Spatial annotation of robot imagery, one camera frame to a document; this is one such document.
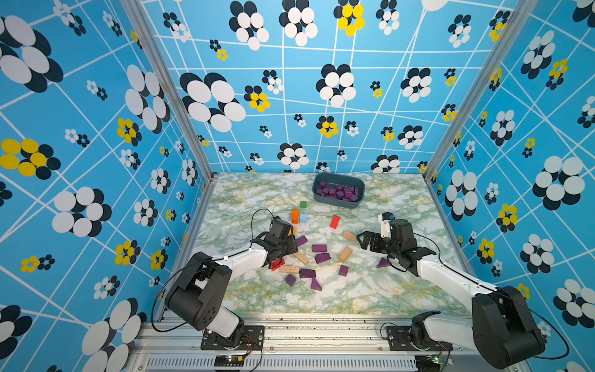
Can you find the purple cube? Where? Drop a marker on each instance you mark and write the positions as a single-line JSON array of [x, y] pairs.
[[343, 270], [290, 280]]

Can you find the red arch block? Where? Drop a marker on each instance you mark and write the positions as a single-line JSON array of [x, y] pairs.
[[277, 264]]

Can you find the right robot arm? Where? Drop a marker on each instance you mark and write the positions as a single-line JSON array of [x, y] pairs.
[[501, 327]]

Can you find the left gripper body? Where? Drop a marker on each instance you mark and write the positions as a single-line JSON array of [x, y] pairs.
[[287, 250]]

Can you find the teal storage bin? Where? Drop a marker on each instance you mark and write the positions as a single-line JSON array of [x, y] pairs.
[[338, 190]]

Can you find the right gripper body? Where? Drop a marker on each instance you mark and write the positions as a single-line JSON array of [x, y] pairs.
[[387, 248]]

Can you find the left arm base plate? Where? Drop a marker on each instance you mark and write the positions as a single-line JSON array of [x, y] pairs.
[[249, 337]]

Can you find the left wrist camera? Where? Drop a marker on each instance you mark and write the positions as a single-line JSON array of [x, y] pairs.
[[281, 229]]

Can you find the natural wood brick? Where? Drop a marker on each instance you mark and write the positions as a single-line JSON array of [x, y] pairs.
[[288, 269], [301, 258], [345, 254]]

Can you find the natural wood wedge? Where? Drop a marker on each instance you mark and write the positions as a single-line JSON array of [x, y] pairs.
[[349, 236]]

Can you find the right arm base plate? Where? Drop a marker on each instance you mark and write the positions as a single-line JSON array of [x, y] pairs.
[[403, 338]]

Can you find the orange brick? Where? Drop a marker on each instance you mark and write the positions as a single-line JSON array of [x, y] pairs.
[[295, 216]]

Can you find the red brick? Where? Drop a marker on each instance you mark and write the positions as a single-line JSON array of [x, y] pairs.
[[334, 222]]

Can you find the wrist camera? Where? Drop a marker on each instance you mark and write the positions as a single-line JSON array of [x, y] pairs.
[[397, 230], [281, 229]]

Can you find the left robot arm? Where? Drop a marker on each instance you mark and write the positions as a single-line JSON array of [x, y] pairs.
[[199, 289]]

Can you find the purple triangle block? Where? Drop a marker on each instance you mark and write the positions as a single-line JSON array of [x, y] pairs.
[[315, 285], [383, 263]]

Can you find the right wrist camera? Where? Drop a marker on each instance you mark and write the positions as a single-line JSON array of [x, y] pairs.
[[397, 230]]

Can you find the aluminium rail frame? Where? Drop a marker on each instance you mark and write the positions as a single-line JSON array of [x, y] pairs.
[[298, 342]]

